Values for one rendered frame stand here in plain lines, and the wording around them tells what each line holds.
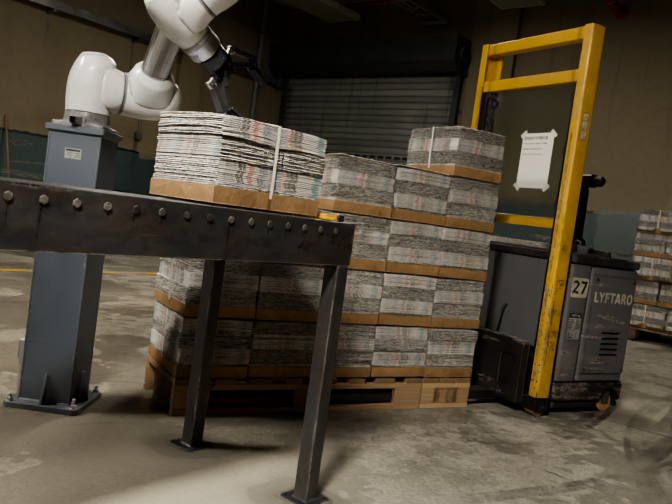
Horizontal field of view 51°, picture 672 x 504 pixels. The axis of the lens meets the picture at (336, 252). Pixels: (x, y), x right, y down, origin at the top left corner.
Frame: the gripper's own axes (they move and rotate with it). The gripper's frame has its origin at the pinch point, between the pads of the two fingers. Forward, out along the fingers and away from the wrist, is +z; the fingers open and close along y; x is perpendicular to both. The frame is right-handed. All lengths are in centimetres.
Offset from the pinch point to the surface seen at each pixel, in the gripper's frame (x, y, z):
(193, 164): 2.2, 27.2, -8.6
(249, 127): 14.0, 14.2, -7.7
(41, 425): -64, 104, 38
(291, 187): 14.5, 17.8, 14.5
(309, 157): 15.2, 7.4, 14.9
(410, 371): -14, 24, 159
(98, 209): 26, 58, -40
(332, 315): 26, 43, 40
